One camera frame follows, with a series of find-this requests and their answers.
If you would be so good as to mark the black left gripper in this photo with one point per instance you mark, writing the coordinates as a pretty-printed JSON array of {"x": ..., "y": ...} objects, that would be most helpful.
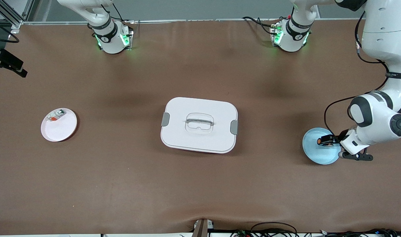
[{"x": 336, "y": 138}]

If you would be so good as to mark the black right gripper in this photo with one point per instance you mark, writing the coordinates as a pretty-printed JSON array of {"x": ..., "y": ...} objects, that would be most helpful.
[{"x": 5, "y": 60}]

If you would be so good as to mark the orange push-button switch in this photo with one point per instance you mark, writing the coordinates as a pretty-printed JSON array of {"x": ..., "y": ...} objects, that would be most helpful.
[{"x": 319, "y": 141}]

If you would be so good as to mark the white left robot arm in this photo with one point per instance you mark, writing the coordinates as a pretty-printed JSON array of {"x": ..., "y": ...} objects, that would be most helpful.
[{"x": 381, "y": 118}]

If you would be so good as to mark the light blue round plate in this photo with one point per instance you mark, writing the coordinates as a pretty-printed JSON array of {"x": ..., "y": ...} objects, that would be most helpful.
[{"x": 317, "y": 153}]

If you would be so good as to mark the small clear orange part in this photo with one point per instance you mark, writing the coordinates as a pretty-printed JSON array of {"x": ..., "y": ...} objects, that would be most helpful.
[{"x": 56, "y": 115}]

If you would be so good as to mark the pink round plate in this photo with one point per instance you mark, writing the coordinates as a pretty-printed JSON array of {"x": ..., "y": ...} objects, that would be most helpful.
[{"x": 59, "y": 129}]

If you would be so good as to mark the white lidded storage box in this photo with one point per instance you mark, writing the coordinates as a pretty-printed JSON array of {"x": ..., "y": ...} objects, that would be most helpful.
[{"x": 200, "y": 138}]

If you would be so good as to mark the brown table cover mat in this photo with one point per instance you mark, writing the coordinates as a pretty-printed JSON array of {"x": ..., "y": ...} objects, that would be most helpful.
[{"x": 200, "y": 184}]

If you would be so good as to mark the aluminium frame post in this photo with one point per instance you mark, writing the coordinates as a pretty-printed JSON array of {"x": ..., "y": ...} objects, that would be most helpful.
[{"x": 16, "y": 25}]

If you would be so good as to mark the brown table edge bracket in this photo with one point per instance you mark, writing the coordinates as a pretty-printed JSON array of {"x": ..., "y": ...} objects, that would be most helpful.
[{"x": 200, "y": 228}]

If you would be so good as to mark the aluminium table edge rail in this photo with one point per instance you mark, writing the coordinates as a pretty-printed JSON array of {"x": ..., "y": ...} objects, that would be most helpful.
[{"x": 203, "y": 20}]

